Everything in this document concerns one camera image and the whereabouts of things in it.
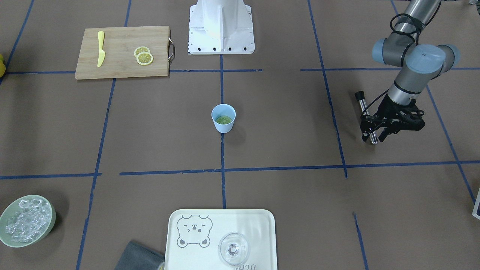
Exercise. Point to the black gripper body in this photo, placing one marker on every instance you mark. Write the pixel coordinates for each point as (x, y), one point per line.
(387, 110)

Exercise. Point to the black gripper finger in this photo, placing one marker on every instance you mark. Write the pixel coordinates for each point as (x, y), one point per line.
(370, 123)
(391, 126)

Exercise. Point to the steel muddler black tip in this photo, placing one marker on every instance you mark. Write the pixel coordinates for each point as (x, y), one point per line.
(360, 97)

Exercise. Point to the lemon slice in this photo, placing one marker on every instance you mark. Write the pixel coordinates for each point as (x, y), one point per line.
(141, 49)
(223, 120)
(144, 58)

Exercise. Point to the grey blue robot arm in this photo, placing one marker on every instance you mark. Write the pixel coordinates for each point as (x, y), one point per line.
(418, 63)

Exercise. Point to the light blue plastic cup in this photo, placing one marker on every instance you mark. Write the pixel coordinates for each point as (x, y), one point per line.
(223, 109)

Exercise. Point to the whole yellow lemon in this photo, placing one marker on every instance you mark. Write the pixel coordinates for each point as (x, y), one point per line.
(2, 66)

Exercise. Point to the clear wine glass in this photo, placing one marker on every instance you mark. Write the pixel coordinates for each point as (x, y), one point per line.
(234, 249)

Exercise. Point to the cream bear tray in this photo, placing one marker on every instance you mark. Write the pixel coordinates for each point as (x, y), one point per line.
(194, 235)

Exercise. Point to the wooden cutting board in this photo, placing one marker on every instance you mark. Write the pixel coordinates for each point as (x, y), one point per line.
(119, 45)

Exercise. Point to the grey folded cloth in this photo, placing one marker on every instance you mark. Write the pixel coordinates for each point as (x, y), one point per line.
(138, 257)

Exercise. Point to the yellow plastic knife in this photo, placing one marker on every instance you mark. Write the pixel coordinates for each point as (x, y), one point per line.
(101, 52)

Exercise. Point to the green bowl of ice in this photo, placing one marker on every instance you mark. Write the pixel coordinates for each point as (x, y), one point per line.
(27, 221)

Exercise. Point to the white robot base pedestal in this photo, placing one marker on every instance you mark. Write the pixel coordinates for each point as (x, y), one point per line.
(220, 27)

